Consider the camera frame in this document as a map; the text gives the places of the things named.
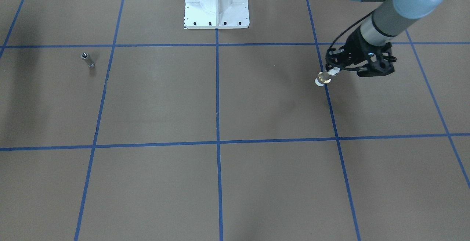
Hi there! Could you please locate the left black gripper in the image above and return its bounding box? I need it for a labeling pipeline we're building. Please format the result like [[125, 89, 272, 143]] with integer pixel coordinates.
[[325, 28, 378, 73]]

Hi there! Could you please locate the brass PPR ball valve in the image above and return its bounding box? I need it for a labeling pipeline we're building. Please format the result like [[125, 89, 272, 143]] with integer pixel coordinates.
[[315, 68, 340, 87]]

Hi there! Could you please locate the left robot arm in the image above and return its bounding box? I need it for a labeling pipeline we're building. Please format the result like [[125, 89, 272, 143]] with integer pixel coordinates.
[[325, 0, 443, 77]]

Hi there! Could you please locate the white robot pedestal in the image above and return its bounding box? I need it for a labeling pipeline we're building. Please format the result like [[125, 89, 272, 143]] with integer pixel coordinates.
[[184, 0, 250, 29]]

